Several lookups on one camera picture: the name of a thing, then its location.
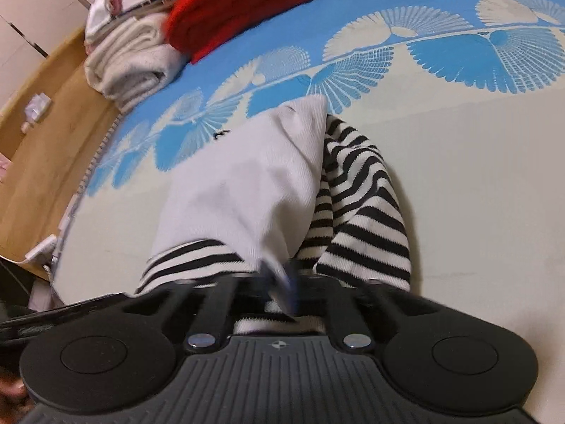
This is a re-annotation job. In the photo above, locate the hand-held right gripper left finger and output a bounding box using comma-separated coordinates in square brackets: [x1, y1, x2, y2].
[126, 261, 278, 354]

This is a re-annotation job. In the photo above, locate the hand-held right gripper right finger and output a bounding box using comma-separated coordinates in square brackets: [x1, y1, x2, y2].
[280, 261, 427, 351]

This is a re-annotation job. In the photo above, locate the black white striped shirt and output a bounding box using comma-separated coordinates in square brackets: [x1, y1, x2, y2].
[135, 96, 412, 335]

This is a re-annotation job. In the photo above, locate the small white box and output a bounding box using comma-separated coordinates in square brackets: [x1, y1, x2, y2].
[21, 93, 52, 134]

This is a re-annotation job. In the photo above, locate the blue cream printed mat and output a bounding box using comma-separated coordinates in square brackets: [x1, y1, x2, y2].
[48, 0, 565, 424]

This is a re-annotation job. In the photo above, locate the white folded blanket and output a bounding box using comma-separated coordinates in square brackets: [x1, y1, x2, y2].
[84, 11, 188, 113]

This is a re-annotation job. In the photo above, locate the red knitted sweater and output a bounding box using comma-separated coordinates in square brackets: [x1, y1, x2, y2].
[165, 0, 328, 65]

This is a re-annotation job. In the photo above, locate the white wardrobe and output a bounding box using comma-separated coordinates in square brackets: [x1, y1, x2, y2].
[0, 0, 118, 107]

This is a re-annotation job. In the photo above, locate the pink white garment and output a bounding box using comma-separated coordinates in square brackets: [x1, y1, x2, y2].
[85, 0, 125, 51]

